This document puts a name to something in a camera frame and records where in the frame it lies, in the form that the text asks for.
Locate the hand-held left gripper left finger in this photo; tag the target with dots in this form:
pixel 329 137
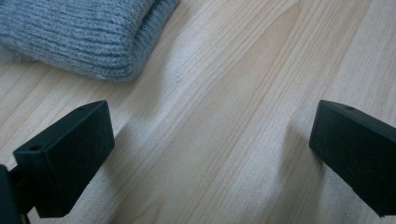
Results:
pixel 68 158

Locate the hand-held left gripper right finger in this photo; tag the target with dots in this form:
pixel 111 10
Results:
pixel 358 152

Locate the grey knitted cloth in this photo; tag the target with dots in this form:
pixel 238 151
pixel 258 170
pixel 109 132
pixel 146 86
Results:
pixel 77 34

